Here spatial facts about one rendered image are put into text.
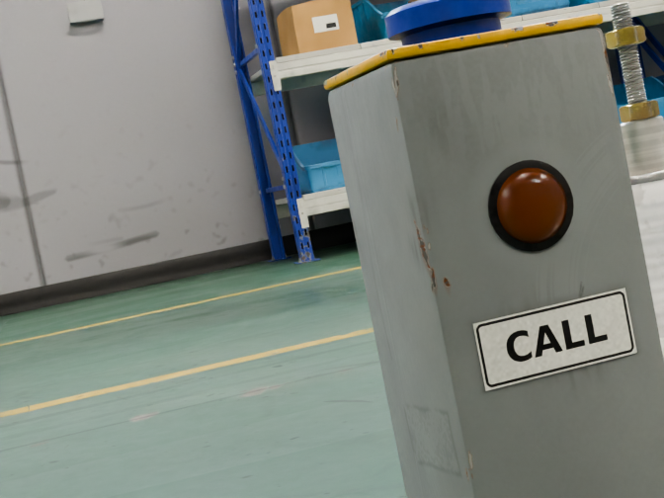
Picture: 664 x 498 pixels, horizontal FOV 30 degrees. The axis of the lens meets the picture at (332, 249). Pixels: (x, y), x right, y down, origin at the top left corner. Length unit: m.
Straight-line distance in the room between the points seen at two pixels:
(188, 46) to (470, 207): 5.16
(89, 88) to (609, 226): 5.11
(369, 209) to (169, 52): 5.11
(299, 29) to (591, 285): 4.54
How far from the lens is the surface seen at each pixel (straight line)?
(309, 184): 4.84
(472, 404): 0.36
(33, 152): 5.42
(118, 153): 5.43
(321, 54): 4.84
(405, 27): 0.39
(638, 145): 0.64
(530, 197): 0.37
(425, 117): 0.36
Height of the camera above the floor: 0.28
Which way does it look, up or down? 3 degrees down
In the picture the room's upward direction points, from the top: 11 degrees counter-clockwise
